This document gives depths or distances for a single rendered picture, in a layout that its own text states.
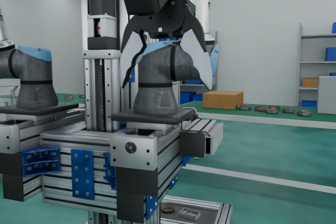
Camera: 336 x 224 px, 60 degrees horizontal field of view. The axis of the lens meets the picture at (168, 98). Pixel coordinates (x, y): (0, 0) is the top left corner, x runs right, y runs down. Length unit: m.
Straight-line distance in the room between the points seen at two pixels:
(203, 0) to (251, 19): 6.02
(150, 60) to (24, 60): 0.50
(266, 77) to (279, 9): 1.47
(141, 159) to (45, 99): 0.51
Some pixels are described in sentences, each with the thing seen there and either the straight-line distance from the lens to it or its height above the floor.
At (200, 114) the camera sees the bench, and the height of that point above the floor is 0.73.
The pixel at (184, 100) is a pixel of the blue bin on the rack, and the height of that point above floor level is 0.39.
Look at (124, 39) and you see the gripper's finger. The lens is 0.47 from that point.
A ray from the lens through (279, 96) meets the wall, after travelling 6.80.
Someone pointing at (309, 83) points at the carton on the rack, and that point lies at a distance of 6.22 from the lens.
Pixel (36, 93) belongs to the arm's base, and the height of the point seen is 1.09.
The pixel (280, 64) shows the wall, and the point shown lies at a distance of 6.77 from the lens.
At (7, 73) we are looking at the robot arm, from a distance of 1.26.
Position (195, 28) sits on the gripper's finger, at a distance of 0.43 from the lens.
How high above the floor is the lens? 1.19
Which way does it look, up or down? 6 degrees down
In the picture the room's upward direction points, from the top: straight up
